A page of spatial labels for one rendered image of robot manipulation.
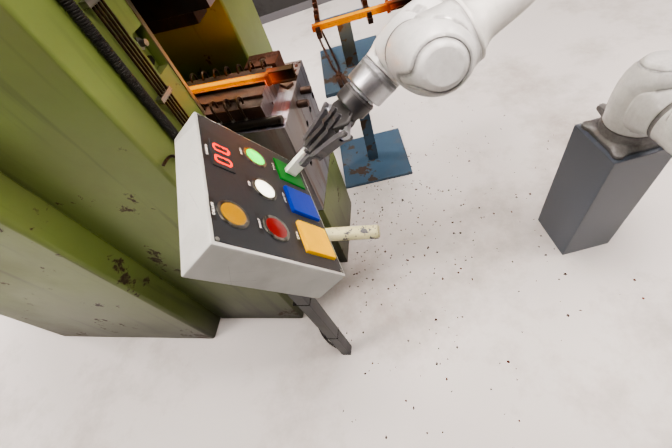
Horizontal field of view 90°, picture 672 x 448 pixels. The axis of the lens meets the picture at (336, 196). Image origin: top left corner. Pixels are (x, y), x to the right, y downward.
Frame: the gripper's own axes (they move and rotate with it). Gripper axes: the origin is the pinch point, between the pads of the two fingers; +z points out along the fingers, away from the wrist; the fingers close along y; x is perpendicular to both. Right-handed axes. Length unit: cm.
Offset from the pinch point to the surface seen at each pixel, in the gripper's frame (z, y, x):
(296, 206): 3.1, -12.5, 2.7
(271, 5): 11, 348, -94
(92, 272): 79, 22, 14
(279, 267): 5.5, -27.0, 9.5
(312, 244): 3.0, -22.1, 2.2
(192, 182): 6.7, -11.9, 22.5
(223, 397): 115, -5, -52
